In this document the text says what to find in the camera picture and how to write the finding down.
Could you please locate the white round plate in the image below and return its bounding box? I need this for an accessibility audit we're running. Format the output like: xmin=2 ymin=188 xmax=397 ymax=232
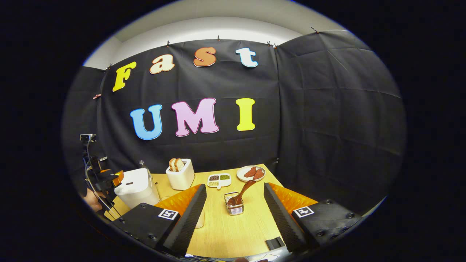
xmin=236 ymin=166 xmax=266 ymax=182

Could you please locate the white toaster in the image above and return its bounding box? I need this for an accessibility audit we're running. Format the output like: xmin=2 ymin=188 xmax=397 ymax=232
xmin=166 ymin=159 xmax=195 ymax=191

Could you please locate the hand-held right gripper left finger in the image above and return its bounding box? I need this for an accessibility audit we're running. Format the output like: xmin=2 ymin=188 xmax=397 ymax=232
xmin=111 ymin=184 xmax=207 ymax=255

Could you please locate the white rice cooker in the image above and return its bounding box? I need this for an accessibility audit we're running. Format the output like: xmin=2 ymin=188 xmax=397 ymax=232
xmin=114 ymin=168 xmax=161 ymax=209

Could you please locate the white divided grain dish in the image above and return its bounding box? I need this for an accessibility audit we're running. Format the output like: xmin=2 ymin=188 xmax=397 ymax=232
xmin=207 ymin=173 xmax=232 ymax=190

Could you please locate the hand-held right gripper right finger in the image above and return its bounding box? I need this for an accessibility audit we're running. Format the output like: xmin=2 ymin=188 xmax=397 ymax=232
xmin=264 ymin=183 xmax=363 ymax=251

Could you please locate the brown wooden spoon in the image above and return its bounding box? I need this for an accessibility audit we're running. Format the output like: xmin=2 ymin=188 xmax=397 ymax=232
xmin=228 ymin=180 xmax=257 ymax=207

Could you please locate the metal wire chopstick holder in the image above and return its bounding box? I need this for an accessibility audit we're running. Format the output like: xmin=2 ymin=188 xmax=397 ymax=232
xmin=224 ymin=192 xmax=244 ymax=216

